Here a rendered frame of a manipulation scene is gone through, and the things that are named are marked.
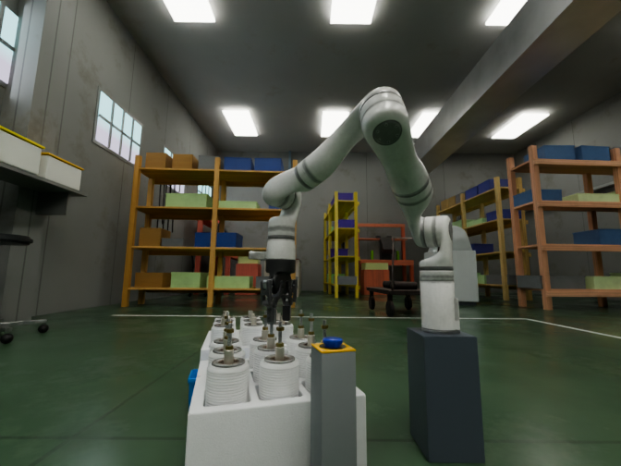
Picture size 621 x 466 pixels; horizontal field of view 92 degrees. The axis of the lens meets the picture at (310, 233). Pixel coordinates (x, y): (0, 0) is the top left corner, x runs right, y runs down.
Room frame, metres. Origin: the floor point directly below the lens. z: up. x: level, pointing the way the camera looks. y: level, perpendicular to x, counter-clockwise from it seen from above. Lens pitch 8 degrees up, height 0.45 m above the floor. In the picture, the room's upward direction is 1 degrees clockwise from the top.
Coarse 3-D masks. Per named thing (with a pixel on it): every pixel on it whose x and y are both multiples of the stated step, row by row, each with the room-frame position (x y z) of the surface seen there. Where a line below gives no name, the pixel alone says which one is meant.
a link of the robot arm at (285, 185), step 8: (296, 168) 0.69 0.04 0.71; (280, 176) 0.72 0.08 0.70; (288, 176) 0.70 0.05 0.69; (296, 176) 0.69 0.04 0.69; (272, 184) 0.72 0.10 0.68; (280, 184) 0.71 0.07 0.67; (288, 184) 0.70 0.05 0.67; (296, 184) 0.70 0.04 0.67; (304, 184) 0.69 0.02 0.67; (264, 192) 0.73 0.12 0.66; (272, 192) 0.72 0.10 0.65; (280, 192) 0.71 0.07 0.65; (288, 192) 0.71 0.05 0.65; (264, 200) 0.74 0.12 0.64; (272, 200) 0.73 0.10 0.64; (280, 200) 0.72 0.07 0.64; (288, 200) 0.75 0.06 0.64
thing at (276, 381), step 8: (296, 360) 0.77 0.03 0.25; (264, 368) 0.73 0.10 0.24; (272, 368) 0.72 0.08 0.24; (280, 368) 0.72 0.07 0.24; (288, 368) 0.73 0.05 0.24; (296, 368) 0.74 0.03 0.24; (264, 376) 0.73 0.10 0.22; (272, 376) 0.72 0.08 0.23; (280, 376) 0.72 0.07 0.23; (288, 376) 0.73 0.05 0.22; (296, 376) 0.74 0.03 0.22; (264, 384) 0.73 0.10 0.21; (272, 384) 0.72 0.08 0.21; (280, 384) 0.72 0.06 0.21; (288, 384) 0.73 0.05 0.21; (296, 384) 0.75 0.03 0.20; (264, 392) 0.73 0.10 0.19; (272, 392) 0.72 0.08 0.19; (280, 392) 0.72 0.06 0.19; (288, 392) 0.73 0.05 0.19; (296, 392) 0.75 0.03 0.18
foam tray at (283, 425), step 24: (192, 408) 0.67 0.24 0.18; (216, 408) 0.67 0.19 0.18; (240, 408) 0.67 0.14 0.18; (264, 408) 0.68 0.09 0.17; (288, 408) 0.70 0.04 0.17; (360, 408) 0.75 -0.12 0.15; (192, 432) 0.64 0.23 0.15; (216, 432) 0.66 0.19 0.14; (240, 432) 0.67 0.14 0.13; (264, 432) 0.68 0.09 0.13; (288, 432) 0.70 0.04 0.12; (360, 432) 0.75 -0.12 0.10; (192, 456) 0.64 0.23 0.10; (216, 456) 0.66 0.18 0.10; (240, 456) 0.67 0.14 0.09; (264, 456) 0.68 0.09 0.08; (288, 456) 0.70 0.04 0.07; (360, 456) 0.75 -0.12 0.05
